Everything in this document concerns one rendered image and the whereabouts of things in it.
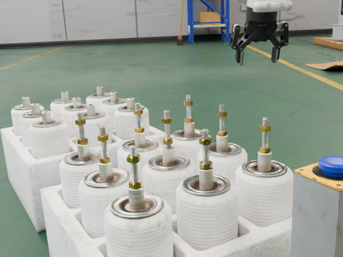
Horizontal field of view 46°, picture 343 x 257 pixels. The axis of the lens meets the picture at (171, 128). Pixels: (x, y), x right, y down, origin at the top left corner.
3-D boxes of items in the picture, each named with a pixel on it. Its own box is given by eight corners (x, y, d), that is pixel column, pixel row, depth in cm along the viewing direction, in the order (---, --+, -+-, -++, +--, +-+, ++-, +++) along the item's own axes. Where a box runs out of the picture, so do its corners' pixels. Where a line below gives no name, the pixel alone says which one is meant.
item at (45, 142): (68, 178, 114) (60, 116, 109) (79, 189, 106) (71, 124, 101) (33, 186, 109) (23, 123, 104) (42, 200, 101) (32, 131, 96)
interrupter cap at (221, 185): (231, 199, 58) (231, 194, 58) (179, 198, 59) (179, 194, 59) (230, 178, 66) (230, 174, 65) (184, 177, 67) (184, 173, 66)
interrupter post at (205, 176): (214, 190, 61) (213, 171, 60) (198, 190, 61) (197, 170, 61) (214, 184, 63) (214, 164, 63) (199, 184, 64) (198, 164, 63)
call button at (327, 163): (332, 167, 52) (333, 152, 52) (359, 177, 49) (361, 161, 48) (310, 174, 51) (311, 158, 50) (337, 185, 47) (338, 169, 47)
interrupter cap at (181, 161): (144, 160, 75) (144, 156, 75) (183, 155, 77) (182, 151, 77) (152, 175, 68) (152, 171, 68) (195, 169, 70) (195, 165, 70)
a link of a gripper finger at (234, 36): (237, 22, 100) (235, 46, 103) (229, 23, 99) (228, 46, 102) (240, 25, 97) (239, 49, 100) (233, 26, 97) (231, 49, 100)
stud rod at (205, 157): (207, 178, 61) (206, 130, 59) (201, 177, 62) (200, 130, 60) (210, 175, 62) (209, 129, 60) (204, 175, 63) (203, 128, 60)
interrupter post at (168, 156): (161, 163, 73) (160, 146, 72) (173, 161, 74) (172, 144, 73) (164, 168, 71) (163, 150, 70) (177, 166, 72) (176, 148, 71)
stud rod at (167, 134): (167, 153, 71) (165, 111, 69) (164, 151, 72) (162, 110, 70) (172, 152, 71) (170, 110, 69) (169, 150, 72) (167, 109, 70)
